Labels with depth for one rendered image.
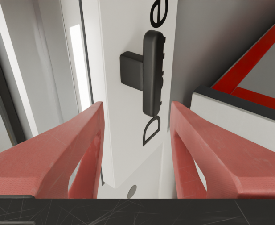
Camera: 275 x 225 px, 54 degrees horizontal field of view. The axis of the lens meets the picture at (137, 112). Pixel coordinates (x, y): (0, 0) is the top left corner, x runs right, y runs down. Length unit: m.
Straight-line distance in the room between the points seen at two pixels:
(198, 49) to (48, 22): 0.27
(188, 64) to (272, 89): 0.14
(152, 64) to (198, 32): 0.20
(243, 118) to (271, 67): 0.17
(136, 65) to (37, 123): 0.09
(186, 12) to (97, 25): 0.17
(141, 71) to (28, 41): 0.08
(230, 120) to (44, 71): 0.26
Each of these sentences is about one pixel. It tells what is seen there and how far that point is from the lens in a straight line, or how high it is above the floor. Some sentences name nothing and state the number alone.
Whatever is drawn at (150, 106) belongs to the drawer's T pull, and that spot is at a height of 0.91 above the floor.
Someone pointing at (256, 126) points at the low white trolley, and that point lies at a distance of 0.38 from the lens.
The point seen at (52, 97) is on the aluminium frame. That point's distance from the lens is 0.22.
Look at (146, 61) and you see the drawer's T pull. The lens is 0.21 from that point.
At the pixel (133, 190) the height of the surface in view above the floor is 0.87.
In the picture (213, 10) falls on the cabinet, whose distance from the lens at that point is 0.43.
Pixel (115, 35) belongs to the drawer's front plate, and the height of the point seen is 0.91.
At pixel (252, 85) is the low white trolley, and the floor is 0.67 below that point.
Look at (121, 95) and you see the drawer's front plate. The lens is 0.24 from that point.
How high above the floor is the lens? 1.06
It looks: 40 degrees down
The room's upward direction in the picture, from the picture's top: 129 degrees counter-clockwise
